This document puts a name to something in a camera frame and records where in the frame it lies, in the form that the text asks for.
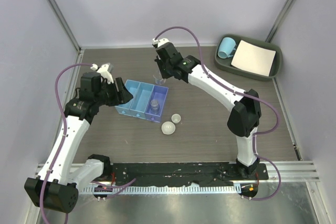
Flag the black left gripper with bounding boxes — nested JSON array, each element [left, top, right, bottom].
[[94, 77, 133, 106]]

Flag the blue three-compartment organizer bin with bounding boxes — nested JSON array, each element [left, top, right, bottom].
[[115, 80, 169, 123]]

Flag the clear glass beaker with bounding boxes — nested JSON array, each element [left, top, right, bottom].
[[153, 73, 166, 86]]

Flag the small clear glass flask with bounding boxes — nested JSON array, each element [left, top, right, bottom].
[[150, 99, 160, 114]]

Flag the white ceramic crucible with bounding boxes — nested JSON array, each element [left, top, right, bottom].
[[171, 113, 181, 124]]

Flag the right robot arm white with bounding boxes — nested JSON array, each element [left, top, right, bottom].
[[152, 39, 261, 179]]

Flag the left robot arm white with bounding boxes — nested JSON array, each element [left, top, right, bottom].
[[24, 72, 133, 214]]

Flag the dark green plastic tray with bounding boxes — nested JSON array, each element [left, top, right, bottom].
[[214, 34, 283, 81]]

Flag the light blue mug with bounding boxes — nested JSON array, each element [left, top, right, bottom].
[[217, 37, 236, 59]]

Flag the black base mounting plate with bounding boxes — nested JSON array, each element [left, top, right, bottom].
[[93, 162, 269, 187]]

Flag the white paper sheet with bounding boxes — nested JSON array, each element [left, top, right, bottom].
[[231, 40, 276, 76]]

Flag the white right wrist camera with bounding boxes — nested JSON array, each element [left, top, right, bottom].
[[152, 38, 170, 48]]

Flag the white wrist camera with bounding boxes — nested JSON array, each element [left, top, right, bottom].
[[90, 63, 114, 84], [152, 38, 170, 48]]

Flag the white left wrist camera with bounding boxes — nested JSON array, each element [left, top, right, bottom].
[[90, 63, 114, 84]]

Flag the white slotted cable duct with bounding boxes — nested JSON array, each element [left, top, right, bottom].
[[80, 183, 241, 197]]

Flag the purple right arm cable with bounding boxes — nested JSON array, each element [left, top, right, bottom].
[[153, 26, 282, 201]]

